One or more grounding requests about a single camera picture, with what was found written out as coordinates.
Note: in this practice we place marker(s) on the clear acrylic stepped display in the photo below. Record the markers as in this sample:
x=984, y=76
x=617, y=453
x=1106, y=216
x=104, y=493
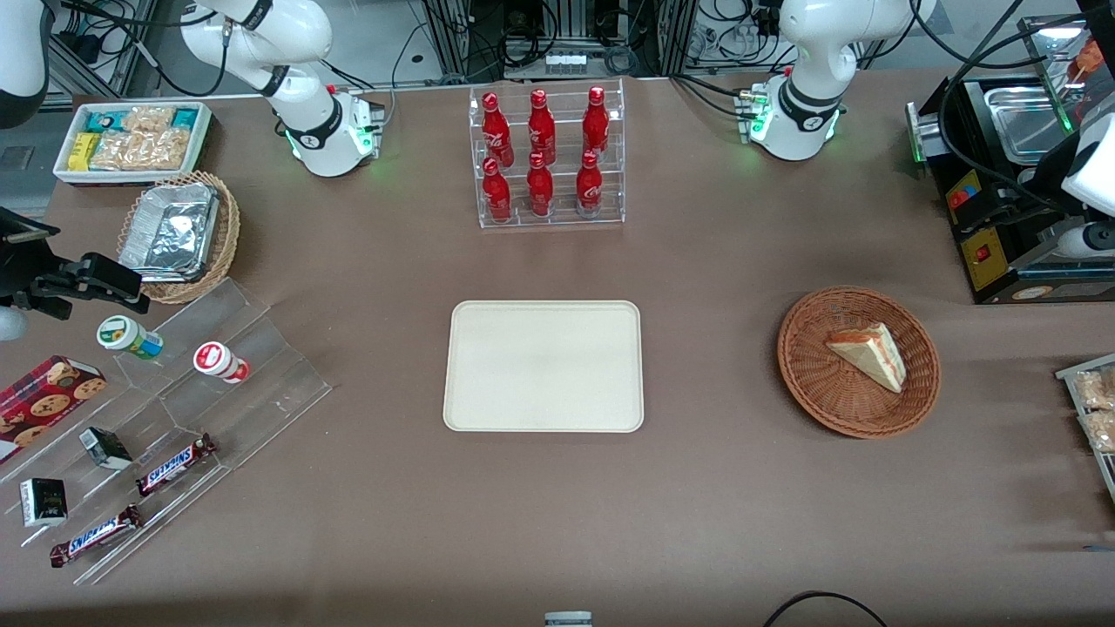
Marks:
x=261, y=383

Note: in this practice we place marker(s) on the aluminium foil container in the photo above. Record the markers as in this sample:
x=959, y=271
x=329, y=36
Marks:
x=170, y=231

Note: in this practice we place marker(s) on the yellow snack box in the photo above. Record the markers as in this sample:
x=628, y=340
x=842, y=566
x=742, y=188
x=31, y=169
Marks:
x=83, y=151

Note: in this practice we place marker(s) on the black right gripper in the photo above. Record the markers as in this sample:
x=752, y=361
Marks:
x=19, y=268

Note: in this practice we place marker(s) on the grey snack tray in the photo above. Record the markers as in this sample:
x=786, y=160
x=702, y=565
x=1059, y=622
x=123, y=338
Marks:
x=1104, y=475

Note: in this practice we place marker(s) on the triangle sandwich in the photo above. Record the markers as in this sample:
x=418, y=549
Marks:
x=875, y=355

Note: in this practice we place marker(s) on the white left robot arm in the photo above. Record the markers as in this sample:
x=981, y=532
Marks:
x=810, y=52

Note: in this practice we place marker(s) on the clear bag of crackers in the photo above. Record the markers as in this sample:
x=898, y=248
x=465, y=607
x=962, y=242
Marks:
x=144, y=150

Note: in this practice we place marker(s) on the small black carton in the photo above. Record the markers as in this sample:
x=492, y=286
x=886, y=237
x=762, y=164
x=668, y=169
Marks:
x=42, y=502
x=106, y=448

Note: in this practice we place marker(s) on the cream rectangular serving tray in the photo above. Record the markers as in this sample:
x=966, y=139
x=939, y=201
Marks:
x=543, y=366

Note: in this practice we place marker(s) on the round brown wicker basket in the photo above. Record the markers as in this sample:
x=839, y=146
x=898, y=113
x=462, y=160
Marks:
x=827, y=396

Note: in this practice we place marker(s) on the steel pan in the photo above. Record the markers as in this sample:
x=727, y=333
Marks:
x=1023, y=122

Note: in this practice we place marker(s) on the white snack bin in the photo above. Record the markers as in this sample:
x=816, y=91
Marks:
x=200, y=139

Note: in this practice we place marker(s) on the red cookie box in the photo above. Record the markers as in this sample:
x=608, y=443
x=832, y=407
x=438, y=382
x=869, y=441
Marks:
x=43, y=405

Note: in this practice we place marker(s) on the small grey device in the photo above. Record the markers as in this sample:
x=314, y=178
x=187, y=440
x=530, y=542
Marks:
x=568, y=619

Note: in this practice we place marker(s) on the oval tan wicker basket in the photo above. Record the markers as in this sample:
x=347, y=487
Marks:
x=222, y=235

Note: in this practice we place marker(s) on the clear bag of snacks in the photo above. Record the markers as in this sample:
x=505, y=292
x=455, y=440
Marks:
x=1102, y=431
x=1096, y=389

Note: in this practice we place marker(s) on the teal snack box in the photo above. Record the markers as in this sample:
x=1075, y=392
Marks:
x=106, y=118

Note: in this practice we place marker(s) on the green lid yogurt cup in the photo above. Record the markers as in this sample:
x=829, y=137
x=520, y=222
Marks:
x=126, y=336

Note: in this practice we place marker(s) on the black countertop appliance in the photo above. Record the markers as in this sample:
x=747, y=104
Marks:
x=989, y=252

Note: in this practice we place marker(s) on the white power strip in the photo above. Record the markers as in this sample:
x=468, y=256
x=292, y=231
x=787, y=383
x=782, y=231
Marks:
x=569, y=62

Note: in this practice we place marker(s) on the red lid yogurt cup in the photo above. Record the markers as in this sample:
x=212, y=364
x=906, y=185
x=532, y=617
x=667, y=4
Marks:
x=218, y=360

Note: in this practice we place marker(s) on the clear acrylic bottle rack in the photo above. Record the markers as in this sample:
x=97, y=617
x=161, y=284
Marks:
x=562, y=219

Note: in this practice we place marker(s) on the Snickers chocolate bar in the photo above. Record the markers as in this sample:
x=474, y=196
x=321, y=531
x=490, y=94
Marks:
x=174, y=464
x=94, y=536

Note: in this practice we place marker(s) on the red cola bottle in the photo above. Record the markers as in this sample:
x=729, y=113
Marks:
x=542, y=131
x=596, y=126
x=496, y=131
x=496, y=196
x=540, y=192
x=590, y=187

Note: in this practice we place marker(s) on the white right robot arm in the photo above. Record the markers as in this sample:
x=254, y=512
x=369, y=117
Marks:
x=270, y=35

